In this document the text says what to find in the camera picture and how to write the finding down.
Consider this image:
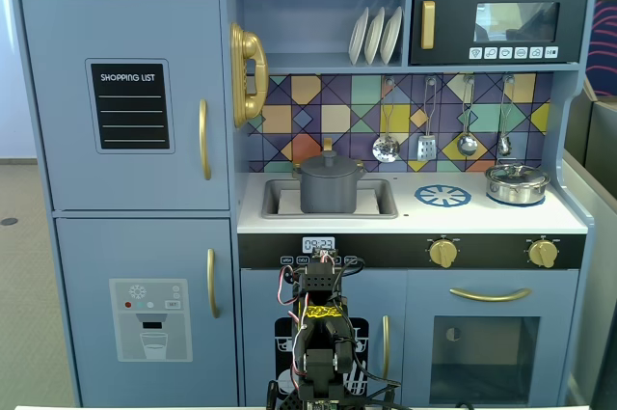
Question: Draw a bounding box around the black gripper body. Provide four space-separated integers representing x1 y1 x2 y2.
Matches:
310 245 338 264

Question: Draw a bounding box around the gray pot lid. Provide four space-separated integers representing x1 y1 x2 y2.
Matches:
302 150 361 179

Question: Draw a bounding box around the steel pot lid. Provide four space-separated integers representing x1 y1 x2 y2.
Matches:
486 162 549 184

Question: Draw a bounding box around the digital clock display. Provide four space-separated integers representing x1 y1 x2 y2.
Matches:
302 236 336 255

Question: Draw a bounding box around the gray pot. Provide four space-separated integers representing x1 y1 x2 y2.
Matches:
292 162 367 214

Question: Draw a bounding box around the blue dishwasher door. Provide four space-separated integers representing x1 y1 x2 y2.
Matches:
240 268 409 406

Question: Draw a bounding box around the grey sink basin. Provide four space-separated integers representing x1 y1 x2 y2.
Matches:
261 178 400 220

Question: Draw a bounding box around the gold faucet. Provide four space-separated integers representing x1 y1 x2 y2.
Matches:
290 137 367 178

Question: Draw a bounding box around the gold stove knob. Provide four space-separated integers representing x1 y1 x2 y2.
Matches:
526 235 561 269
428 235 460 269

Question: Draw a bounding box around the steel slotted spoon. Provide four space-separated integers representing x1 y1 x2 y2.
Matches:
371 75 401 164

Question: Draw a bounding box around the steel slotted spatula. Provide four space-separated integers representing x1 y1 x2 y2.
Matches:
416 75 439 162

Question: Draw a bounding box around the colourful tile backsplash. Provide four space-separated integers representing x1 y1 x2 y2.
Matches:
248 72 554 174

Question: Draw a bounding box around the blue toy kitchen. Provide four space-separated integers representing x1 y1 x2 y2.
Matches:
9 0 599 409

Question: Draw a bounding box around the steel ladle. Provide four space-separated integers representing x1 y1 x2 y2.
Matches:
456 74 479 157

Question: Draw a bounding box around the gold toy telephone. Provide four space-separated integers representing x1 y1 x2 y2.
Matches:
229 22 270 129

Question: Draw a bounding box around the steel pot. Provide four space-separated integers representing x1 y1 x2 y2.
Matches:
484 171 551 205

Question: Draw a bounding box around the blue oven door with window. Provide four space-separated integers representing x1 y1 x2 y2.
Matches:
406 269 580 406

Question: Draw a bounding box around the small steel spoon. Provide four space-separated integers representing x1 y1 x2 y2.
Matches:
497 74 515 157

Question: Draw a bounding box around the white plate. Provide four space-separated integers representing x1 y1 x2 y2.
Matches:
379 5 404 66
363 6 387 66
348 6 371 67

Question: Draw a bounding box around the blue fridge door with dispenser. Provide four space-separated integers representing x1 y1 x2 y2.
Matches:
55 217 240 407

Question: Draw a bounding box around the black shopping list board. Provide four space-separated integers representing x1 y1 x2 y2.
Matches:
85 58 175 154

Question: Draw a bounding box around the black toy microwave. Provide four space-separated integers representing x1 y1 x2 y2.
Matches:
409 0 590 67

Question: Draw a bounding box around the blue fridge door with board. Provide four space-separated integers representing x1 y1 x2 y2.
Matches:
21 0 231 212

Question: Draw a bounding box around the gold dishwasher handle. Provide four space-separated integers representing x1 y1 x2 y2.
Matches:
381 315 391 380

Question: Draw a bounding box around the short gold fridge handle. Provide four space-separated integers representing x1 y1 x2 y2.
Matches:
206 248 222 319

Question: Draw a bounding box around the long gold fridge handle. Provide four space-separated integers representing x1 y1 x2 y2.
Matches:
198 98 213 181

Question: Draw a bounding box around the gold oven handle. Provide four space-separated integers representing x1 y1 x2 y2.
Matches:
449 287 533 304

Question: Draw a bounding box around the gold microwave handle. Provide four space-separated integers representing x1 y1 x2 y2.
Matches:
420 0 437 51

